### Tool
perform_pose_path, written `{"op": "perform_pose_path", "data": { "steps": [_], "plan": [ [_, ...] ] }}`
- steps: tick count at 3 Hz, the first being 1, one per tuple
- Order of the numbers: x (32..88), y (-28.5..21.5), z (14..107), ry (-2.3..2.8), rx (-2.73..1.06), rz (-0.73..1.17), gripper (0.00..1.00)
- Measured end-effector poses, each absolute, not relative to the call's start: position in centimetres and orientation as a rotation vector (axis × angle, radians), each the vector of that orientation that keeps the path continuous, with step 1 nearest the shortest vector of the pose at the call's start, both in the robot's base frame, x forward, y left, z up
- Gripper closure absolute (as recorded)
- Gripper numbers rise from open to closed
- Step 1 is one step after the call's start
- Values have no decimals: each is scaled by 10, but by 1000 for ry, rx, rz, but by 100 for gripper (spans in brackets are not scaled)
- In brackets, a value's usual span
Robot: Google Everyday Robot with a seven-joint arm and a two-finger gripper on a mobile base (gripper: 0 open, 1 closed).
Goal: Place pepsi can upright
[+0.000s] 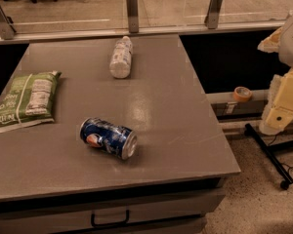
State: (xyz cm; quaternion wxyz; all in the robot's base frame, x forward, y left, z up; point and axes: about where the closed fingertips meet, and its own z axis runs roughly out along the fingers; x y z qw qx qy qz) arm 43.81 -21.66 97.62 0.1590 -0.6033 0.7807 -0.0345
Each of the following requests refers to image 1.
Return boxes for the metal bracket post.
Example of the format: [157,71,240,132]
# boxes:
[126,0,139,33]
[0,6,16,40]
[205,0,223,29]

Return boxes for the blue pepsi can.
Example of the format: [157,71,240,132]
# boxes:
[80,118,138,160]

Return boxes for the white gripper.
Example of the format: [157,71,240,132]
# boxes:
[257,11,293,136]

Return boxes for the clear plastic water bottle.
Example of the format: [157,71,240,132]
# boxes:
[109,36,133,79]

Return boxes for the black stand leg with wheel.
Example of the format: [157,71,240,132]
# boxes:
[244,124,293,190]

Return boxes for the orange tape roll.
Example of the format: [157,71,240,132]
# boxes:
[232,86,252,102]

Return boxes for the left metal bracket post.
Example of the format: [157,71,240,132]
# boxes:
[0,6,16,40]

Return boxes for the grey table drawer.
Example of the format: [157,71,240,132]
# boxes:
[0,188,225,234]

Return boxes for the middle metal bracket post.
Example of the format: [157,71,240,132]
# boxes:
[126,0,139,33]

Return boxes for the black drawer handle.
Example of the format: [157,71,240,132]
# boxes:
[90,210,130,229]

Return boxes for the right metal bracket post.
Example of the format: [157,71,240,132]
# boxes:
[205,0,223,29]

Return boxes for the green chip bag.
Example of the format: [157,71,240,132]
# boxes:
[0,71,61,134]

